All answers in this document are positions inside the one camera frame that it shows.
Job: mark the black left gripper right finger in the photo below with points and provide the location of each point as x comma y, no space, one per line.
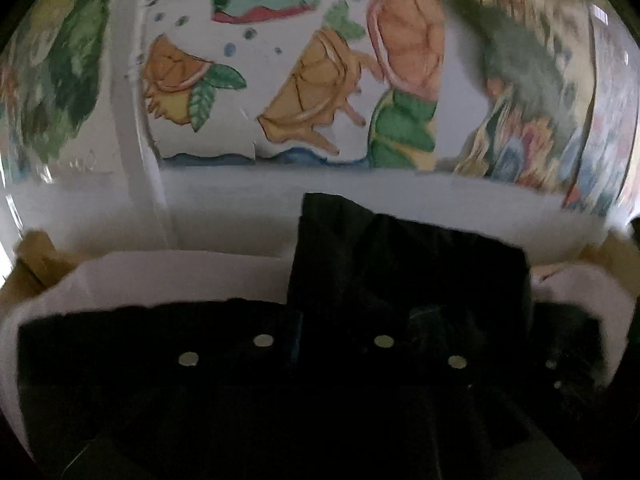
394,406

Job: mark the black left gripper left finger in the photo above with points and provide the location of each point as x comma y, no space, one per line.
225,417

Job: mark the large black garment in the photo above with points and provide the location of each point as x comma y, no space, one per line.
354,272

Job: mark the pink bed sheet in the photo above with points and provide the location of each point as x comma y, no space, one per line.
151,278

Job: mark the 2024 dragon city painting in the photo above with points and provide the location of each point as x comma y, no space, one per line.
605,157

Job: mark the orange slices drink painting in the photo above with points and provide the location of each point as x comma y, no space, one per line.
341,82

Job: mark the blond child forest painting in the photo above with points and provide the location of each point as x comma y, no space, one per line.
56,77

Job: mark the wooden bed frame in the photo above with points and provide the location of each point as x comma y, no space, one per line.
38,267

